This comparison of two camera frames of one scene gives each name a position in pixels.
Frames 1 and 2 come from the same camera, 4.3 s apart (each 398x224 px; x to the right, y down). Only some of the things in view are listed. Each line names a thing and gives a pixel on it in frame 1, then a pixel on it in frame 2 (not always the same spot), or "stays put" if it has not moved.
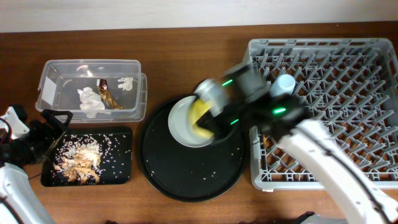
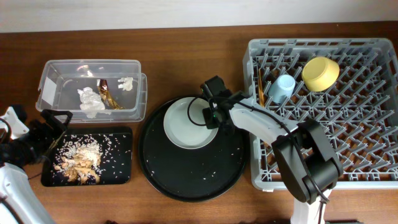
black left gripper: x=36 y=129 stays put
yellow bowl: x=198 y=108 -> x=319 y=73
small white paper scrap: x=126 y=83 stays put
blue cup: x=285 y=84 stays put
